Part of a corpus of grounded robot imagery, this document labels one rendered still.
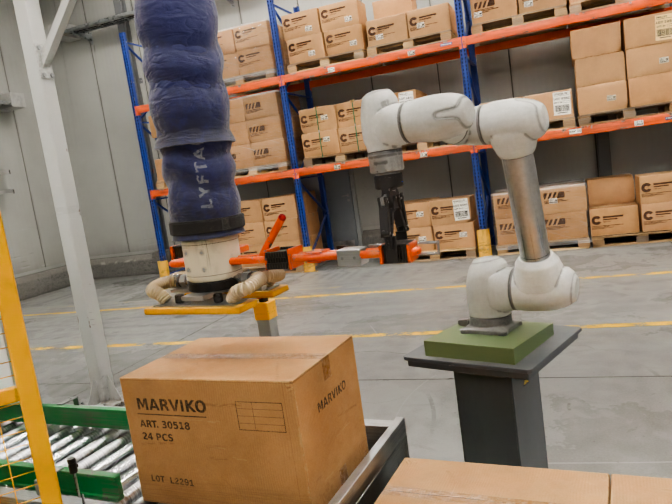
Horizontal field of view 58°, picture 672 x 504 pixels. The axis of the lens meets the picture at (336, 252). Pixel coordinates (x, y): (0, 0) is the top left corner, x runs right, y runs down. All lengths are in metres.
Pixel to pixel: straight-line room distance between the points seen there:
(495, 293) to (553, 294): 0.20
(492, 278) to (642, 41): 6.77
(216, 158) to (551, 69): 8.53
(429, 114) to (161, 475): 1.30
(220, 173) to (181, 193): 0.12
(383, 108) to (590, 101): 7.23
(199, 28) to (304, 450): 1.18
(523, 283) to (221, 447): 1.14
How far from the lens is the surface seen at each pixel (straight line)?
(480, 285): 2.27
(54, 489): 1.99
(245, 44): 9.86
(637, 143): 10.03
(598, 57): 8.75
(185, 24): 1.82
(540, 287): 2.20
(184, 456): 1.92
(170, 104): 1.79
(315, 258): 1.68
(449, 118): 1.48
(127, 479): 2.31
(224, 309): 1.73
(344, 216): 10.57
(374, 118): 1.56
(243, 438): 1.76
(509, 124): 1.99
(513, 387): 2.30
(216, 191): 1.79
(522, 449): 2.42
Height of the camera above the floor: 1.46
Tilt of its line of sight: 7 degrees down
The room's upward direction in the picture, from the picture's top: 8 degrees counter-clockwise
